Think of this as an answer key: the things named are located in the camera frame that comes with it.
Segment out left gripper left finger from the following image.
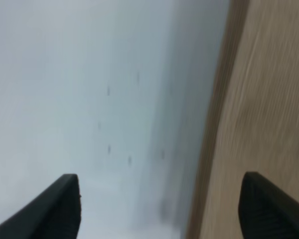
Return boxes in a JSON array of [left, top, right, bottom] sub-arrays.
[[0, 174, 82, 239]]

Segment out brown linen bag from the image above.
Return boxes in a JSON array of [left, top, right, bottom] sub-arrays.
[[186, 0, 299, 239]]

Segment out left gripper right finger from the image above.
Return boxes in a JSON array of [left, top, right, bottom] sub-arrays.
[[238, 172, 299, 239]]

